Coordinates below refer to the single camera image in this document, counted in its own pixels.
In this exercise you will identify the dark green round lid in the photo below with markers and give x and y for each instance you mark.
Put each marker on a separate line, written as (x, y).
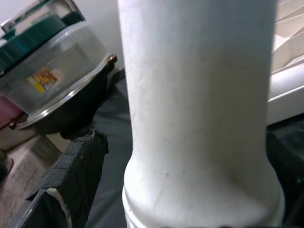
(31, 35)

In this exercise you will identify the beige patterned cloth cover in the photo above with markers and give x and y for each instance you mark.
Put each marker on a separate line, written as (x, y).
(28, 171)

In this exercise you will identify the black tablecloth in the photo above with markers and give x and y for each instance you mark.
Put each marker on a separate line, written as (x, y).
(114, 142)

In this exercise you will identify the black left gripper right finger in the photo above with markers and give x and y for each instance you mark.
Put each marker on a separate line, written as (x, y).
(292, 178)

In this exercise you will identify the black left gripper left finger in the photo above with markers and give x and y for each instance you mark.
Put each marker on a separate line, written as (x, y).
(71, 171)

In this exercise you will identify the pink plastic container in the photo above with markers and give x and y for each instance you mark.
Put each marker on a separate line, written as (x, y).
(8, 111)

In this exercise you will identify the clear plastic storage box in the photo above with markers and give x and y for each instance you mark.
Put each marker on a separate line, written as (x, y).
(59, 64)

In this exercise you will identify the black round basin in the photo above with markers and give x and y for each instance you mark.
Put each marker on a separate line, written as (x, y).
(78, 114)

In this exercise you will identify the white plastic table leg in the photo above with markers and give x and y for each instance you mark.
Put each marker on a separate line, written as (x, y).
(197, 107)

